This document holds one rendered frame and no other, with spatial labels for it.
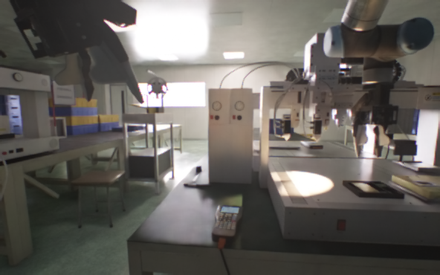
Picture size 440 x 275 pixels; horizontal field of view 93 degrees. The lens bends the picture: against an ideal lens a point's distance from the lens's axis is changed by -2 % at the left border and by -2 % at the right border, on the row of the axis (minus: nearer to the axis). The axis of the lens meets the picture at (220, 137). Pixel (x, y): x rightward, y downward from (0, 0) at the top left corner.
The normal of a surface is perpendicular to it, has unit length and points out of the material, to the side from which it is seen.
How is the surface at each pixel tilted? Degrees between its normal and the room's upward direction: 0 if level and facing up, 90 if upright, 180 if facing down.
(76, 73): 124
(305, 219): 90
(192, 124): 90
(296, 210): 90
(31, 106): 90
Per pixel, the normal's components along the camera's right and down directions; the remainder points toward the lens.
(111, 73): 0.61, -0.37
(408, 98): -0.11, 0.12
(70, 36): 0.84, 0.12
